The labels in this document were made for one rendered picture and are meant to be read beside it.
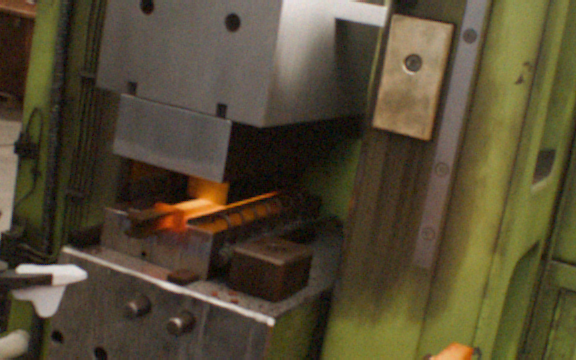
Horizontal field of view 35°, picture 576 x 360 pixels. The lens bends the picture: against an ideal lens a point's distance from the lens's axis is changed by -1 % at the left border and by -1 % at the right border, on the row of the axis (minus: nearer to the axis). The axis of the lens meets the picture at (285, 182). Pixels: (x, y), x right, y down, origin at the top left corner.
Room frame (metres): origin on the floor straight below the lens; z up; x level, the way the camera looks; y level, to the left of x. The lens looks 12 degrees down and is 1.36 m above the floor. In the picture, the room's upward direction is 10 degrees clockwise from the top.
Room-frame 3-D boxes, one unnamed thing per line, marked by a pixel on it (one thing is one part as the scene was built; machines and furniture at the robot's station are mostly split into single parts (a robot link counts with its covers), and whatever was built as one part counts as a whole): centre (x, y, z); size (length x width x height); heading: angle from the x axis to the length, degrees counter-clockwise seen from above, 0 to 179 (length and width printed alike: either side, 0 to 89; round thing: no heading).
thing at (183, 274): (1.31, 0.12, 0.92); 0.04 x 0.03 x 0.01; 154
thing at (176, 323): (1.25, 0.11, 0.87); 0.04 x 0.03 x 0.03; 157
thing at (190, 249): (1.56, 0.10, 0.96); 0.42 x 0.20 x 0.09; 157
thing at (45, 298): (1.01, 0.25, 0.97); 0.09 x 0.03 x 0.06; 121
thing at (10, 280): (0.98, 0.28, 1.00); 0.09 x 0.05 x 0.02; 121
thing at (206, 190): (1.58, 0.06, 1.04); 0.30 x 0.07 x 0.06; 157
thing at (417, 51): (1.36, -0.16, 1.27); 0.09 x 0.02 x 0.17; 67
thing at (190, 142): (1.56, 0.10, 1.12); 0.42 x 0.20 x 0.10; 157
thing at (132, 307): (1.28, 0.18, 0.87); 0.04 x 0.03 x 0.03; 157
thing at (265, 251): (1.35, 0.00, 0.95); 0.12 x 0.08 x 0.06; 157
